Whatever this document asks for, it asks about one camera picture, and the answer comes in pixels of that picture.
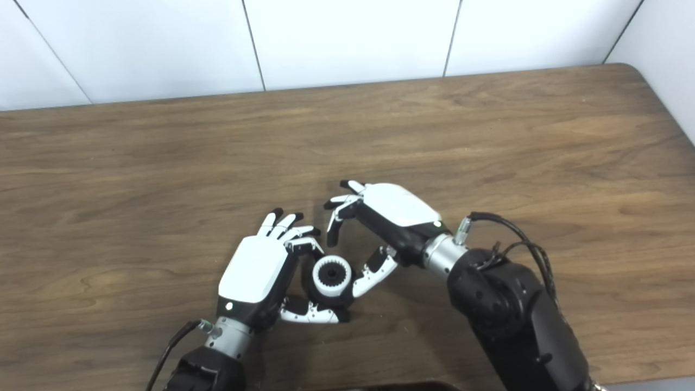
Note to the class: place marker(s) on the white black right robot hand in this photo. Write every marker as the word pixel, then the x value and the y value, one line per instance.
pixel 402 209

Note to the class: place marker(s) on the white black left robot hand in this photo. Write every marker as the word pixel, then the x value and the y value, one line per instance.
pixel 252 271

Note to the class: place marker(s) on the round black plastic part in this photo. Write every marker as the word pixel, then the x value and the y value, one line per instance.
pixel 342 300

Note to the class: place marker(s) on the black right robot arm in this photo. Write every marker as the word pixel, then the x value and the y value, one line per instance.
pixel 516 326

